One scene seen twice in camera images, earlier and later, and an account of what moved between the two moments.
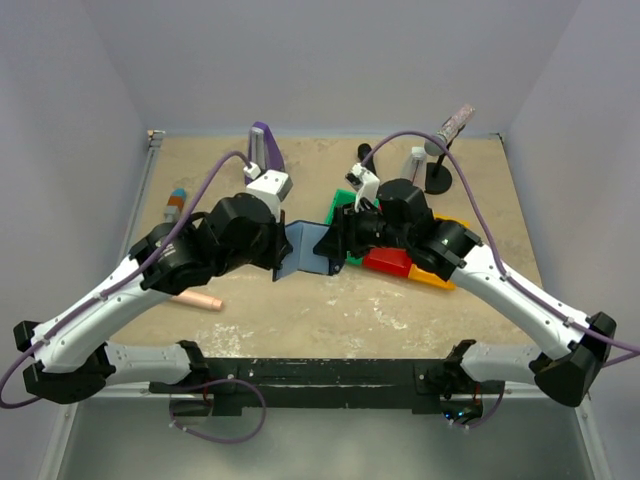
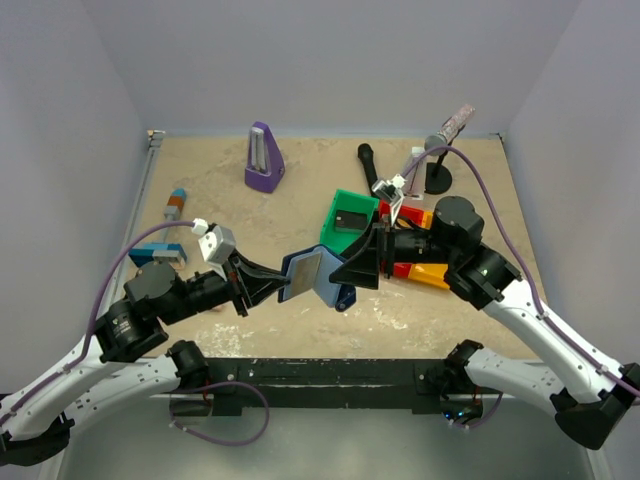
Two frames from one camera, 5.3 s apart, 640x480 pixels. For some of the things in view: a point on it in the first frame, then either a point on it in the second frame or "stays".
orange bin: (425, 277) stays
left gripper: (279, 242) to (238, 285)
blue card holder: (303, 236) to (334, 294)
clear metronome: (415, 170) stays
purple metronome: (263, 149) stays
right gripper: (341, 231) to (383, 248)
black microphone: (363, 150) stays
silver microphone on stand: (450, 131) stays
